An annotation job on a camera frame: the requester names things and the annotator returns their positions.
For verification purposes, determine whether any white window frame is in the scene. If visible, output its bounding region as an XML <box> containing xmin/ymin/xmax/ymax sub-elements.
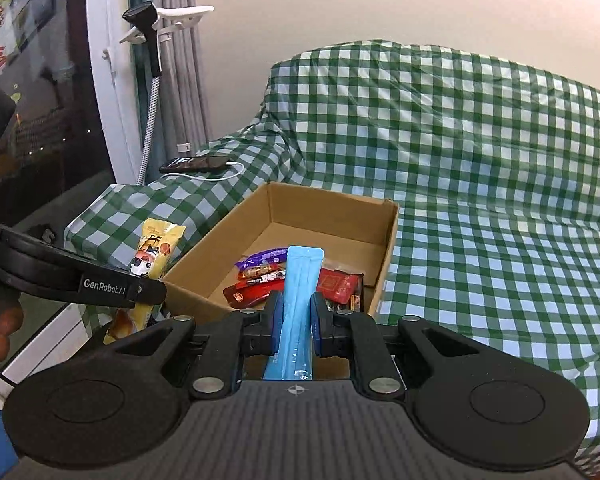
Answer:
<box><xmin>86</xmin><ymin>0</ymin><xmax>153</xmax><ymax>186</ymax></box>

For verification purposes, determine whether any large red snack packet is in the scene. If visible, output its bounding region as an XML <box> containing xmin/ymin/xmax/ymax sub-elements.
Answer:
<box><xmin>223</xmin><ymin>280</ymin><xmax>286</xmax><ymax>309</ymax></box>

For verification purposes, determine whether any purple chocolate bar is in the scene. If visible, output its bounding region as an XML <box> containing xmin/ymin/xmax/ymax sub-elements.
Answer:
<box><xmin>235</xmin><ymin>247</ymin><xmax>288</xmax><ymax>270</ymax></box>

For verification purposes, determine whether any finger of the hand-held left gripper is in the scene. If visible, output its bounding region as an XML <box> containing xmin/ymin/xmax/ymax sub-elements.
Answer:
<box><xmin>129</xmin><ymin>276</ymin><xmax>167</xmax><ymax>308</ymax></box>

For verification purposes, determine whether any cardboard box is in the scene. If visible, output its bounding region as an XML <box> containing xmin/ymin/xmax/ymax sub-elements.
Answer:
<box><xmin>162</xmin><ymin>181</ymin><xmax>400</xmax><ymax>381</ymax></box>

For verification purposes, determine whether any black phone with cable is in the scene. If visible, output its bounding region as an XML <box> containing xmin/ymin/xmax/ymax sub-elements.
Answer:
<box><xmin>167</xmin><ymin>161</ymin><xmax>245</xmax><ymax>182</ymax></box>

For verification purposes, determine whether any red square packet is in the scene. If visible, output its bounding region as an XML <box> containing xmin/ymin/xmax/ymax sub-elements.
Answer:
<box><xmin>316</xmin><ymin>269</ymin><xmax>365</xmax><ymax>305</ymax></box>

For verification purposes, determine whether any black smartphone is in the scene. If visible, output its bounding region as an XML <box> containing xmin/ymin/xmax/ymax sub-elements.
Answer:
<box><xmin>159</xmin><ymin>156</ymin><xmax>228</xmax><ymax>173</ymax></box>

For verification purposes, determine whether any small red black packet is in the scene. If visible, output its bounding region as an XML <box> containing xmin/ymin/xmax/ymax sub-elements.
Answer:
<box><xmin>240</xmin><ymin>267</ymin><xmax>287</xmax><ymax>286</ymax></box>

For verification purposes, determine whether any green checked cloth cover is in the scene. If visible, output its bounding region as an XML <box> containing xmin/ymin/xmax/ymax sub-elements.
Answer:
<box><xmin>65</xmin><ymin>39</ymin><xmax>600</xmax><ymax>466</ymax></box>

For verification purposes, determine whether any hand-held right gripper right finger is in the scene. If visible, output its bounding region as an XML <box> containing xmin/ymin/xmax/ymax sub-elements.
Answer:
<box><xmin>311</xmin><ymin>292</ymin><xmax>496</xmax><ymax>401</ymax></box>

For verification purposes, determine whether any white plastic hanger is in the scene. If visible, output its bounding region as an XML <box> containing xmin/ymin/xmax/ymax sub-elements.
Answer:
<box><xmin>119</xmin><ymin>5</ymin><xmax>215</xmax><ymax>43</ymax></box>

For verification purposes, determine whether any light blue stick packet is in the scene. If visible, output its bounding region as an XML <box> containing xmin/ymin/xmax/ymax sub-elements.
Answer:
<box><xmin>262</xmin><ymin>246</ymin><xmax>325</xmax><ymax>381</ymax></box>

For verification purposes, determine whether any yellow snack packet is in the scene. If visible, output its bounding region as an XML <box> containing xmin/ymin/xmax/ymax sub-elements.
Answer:
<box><xmin>102</xmin><ymin>219</ymin><xmax>187</xmax><ymax>345</ymax></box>

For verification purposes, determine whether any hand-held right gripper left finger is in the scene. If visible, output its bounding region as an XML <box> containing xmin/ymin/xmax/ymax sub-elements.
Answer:
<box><xmin>102</xmin><ymin>291</ymin><xmax>285</xmax><ymax>401</ymax></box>

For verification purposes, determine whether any black garment steamer with hose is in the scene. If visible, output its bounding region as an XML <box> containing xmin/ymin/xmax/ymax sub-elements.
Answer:
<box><xmin>122</xmin><ymin>2</ymin><xmax>162</xmax><ymax>186</ymax></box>

